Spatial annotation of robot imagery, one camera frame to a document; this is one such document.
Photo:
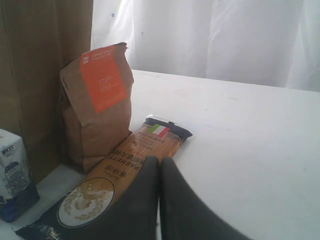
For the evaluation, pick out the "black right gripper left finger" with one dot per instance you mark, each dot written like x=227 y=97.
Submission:
x=134 y=215

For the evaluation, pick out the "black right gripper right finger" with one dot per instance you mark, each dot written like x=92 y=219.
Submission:
x=183 y=215

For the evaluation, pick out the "large brown paper bag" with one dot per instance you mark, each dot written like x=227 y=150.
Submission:
x=37 y=38

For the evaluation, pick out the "spaghetti packet with Italian flag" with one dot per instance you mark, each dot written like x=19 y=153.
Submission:
x=107 y=182

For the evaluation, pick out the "small white blue carton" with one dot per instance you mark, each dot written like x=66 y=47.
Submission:
x=18 y=192

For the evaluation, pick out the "brown pouch with orange label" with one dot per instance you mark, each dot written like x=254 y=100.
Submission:
x=94 y=105

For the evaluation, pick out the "white backdrop curtain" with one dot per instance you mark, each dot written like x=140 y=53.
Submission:
x=264 y=42

